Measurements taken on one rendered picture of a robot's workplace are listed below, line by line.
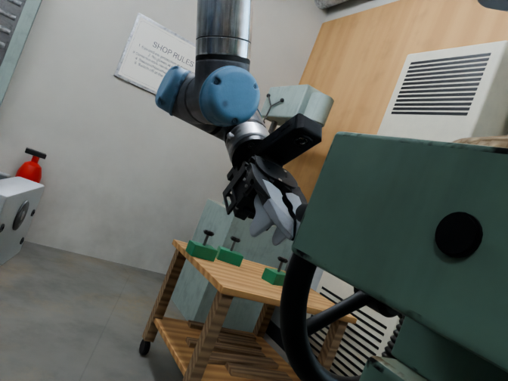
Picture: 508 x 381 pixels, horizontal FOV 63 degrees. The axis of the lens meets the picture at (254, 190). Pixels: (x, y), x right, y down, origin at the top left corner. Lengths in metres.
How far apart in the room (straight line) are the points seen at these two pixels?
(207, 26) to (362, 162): 0.43
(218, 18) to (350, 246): 0.44
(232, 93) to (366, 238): 0.40
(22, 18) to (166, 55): 0.90
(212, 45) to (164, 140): 2.61
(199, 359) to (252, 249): 1.11
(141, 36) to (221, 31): 2.58
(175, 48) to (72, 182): 1.18
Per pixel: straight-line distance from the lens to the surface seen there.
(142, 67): 3.11
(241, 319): 2.65
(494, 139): 0.17
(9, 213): 0.47
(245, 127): 0.66
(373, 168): 0.17
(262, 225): 0.51
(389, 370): 0.25
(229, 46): 0.56
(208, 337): 1.50
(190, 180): 3.25
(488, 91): 1.95
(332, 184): 0.18
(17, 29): 3.00
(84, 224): 3.15
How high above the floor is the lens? 0.86
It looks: level
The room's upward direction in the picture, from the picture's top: 21 degrees clockwise
